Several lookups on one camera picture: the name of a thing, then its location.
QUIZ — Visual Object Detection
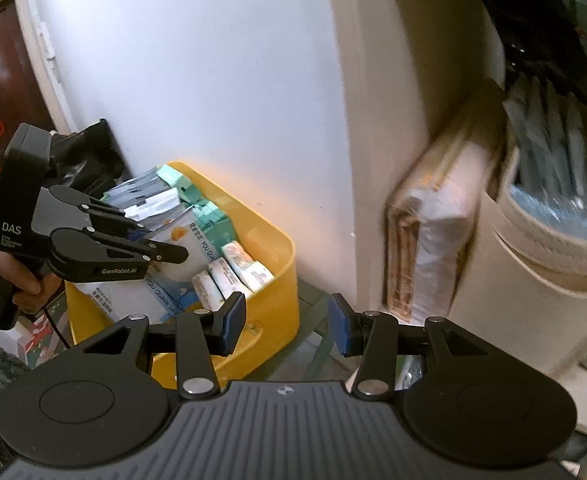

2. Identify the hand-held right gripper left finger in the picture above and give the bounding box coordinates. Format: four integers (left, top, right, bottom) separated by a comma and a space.
81, 291, 248, 402

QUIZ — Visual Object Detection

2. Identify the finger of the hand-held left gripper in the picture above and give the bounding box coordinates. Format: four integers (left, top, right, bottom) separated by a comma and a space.
124, 238, 190, 267
81, 196, 153, 242

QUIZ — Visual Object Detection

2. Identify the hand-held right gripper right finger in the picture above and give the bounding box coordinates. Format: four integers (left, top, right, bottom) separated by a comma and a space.
328, 292, 497, 403

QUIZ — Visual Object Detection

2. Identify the yellow plastic bin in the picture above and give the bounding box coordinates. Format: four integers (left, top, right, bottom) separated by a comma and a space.
65, 161, 302, 392

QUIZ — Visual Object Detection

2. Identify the person's left hand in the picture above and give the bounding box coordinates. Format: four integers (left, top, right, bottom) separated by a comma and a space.
0, 232, 55, 297

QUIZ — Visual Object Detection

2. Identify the large white blue-print tissue pack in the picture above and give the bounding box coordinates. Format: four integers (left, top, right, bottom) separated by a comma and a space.
146, 204, 220, 283

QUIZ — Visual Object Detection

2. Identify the green stool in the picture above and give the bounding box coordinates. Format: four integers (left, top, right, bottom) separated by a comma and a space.
246, 279, 357, 386

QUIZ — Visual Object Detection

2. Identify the bundle of striped grey packets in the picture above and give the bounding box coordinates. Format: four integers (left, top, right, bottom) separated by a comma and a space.
102, 174, 182, 223

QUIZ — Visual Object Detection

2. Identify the small white tissue packet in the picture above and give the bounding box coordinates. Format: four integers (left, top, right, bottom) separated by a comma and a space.
221, 241, 276, 291
190, 271, 227, 313
208, 259, 254, 301

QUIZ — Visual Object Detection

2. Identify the stack of teal boxes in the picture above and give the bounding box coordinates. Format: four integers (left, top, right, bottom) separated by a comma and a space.
155, 164, 240, 248

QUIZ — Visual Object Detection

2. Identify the flat white blue-print pack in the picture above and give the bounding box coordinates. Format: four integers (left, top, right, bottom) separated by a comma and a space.
74, 274, 197, 328

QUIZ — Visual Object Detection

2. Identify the black plastic bag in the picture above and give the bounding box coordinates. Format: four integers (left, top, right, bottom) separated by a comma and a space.
48, 118, 128, 197

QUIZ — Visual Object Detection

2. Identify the brown wooden door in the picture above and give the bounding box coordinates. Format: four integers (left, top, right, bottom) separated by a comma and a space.
0, 0, 57, 136

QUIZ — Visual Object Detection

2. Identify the colourful printed box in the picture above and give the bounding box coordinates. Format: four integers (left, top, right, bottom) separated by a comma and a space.
12, 292, 77, 367

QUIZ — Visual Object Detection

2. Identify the wrapped cardboard package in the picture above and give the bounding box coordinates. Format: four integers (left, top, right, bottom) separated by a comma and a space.
382, 77, 511, 327

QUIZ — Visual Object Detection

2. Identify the white woven basket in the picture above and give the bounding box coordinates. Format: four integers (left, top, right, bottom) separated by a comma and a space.
451, 146, 587, 378

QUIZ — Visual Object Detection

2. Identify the bundle of clear plastic packets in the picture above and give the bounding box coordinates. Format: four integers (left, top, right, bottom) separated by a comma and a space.
502, 72, 587, 241

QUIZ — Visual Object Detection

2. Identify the black cable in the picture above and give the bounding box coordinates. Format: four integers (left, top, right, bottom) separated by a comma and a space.
41, 304, 73, 350

